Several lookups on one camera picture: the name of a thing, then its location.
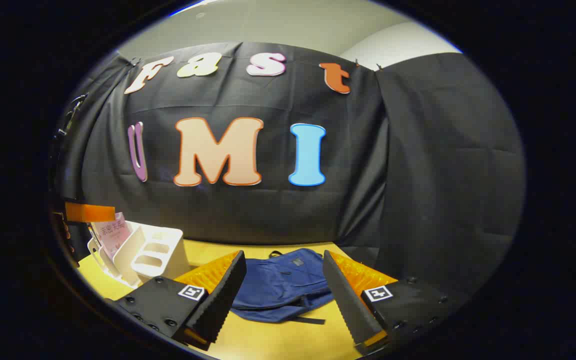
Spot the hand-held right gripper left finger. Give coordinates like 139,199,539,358
105,250,247,351

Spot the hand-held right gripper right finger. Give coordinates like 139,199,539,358
322,250,469,357

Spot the pink book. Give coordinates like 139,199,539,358
91,212,133,261

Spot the blue schoolbag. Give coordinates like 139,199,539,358
230,248,336,325

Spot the white bookshelf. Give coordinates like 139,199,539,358
87,223,191,288

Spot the black backdrop cloth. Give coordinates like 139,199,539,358
50,42,526,306

